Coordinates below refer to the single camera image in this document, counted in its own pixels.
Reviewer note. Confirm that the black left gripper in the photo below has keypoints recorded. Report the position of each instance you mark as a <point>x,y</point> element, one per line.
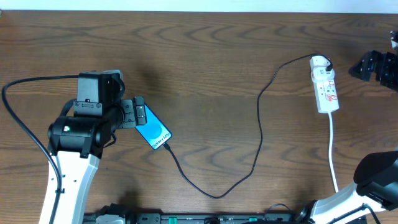
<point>129,112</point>

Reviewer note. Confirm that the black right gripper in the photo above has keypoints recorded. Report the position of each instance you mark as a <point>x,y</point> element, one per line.
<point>382,69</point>

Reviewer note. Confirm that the blue Galaxy smartphone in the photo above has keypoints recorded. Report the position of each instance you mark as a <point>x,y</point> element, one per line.
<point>154,131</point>

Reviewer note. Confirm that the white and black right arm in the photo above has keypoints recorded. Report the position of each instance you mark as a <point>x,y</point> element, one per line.
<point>374,186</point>

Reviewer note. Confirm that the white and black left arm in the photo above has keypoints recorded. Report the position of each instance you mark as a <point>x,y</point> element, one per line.
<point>77,139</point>

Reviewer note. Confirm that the white USB charger plug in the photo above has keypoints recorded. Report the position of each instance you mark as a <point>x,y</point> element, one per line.
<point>319,65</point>

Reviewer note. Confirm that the white power strip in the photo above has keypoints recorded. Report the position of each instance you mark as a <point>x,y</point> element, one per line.
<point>325,90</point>

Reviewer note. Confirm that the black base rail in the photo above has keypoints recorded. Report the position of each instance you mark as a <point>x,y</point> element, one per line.
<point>116,213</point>

